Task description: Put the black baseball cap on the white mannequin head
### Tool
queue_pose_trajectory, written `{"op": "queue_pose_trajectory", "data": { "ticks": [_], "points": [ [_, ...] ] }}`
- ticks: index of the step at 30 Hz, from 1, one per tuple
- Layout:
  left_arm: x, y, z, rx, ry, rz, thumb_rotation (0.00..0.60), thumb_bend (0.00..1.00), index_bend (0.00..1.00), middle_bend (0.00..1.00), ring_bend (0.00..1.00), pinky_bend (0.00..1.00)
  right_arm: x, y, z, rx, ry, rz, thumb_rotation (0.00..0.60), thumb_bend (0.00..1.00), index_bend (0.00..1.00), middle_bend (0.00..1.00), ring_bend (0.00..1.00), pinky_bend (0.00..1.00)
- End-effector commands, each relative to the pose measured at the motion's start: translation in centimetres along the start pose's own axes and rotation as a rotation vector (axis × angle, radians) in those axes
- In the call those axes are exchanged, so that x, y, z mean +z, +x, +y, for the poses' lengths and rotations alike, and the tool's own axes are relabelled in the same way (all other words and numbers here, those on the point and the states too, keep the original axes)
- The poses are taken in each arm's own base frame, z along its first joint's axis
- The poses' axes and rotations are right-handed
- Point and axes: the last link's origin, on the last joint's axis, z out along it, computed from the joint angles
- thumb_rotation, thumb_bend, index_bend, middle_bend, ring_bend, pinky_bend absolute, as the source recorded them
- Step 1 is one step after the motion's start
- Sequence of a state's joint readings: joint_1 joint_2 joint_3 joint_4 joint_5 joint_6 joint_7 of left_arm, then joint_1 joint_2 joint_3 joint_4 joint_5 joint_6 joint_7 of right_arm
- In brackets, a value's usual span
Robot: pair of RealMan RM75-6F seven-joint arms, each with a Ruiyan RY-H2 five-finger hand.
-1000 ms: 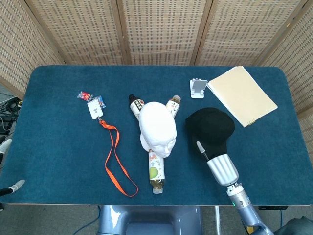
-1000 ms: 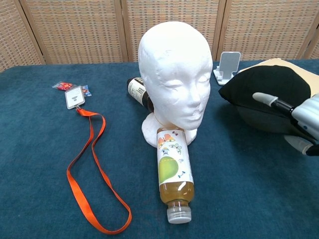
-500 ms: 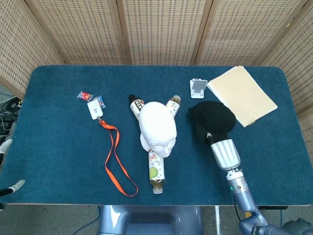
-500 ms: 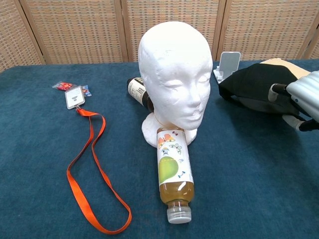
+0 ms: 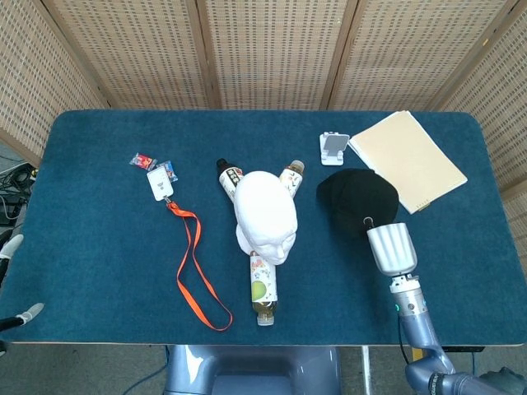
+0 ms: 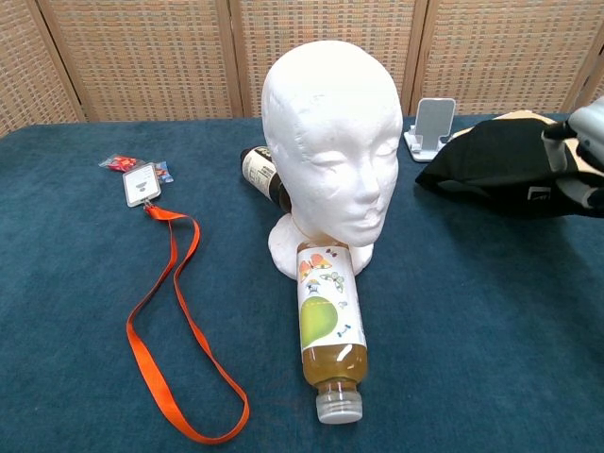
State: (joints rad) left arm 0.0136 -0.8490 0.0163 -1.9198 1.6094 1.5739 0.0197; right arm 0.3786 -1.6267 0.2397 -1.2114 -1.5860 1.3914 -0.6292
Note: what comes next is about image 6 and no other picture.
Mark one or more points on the black baseball cap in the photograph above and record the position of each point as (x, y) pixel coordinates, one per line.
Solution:
(500, 160)

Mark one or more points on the white phone stand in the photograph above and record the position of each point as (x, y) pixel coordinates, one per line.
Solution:
(431, 122)

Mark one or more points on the woven wooden folding screen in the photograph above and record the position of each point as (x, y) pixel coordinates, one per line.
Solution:
(141, 56)

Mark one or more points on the blue table cloth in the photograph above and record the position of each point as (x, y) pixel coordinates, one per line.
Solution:
(71, 283)

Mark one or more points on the juice bottle with pear label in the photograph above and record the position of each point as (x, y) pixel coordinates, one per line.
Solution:
(330, 321)

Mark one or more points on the red candy packet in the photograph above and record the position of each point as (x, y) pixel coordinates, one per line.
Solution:
(118, 162)

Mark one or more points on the cream paper folder stack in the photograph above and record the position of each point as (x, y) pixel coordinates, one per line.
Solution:
(519, 114)

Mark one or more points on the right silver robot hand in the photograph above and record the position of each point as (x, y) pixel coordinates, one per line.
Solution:
(590, 127)

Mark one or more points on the dark bottle with white label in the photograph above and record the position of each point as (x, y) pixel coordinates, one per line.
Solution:
(259, 172)

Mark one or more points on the white foam mannequin head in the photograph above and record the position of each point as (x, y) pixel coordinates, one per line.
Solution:
(330, 141)

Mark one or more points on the blue candy packet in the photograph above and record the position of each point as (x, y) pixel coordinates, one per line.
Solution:
(163, 170)

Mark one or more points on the clear badge card holder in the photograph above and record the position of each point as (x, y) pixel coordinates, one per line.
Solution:
(140, 185)

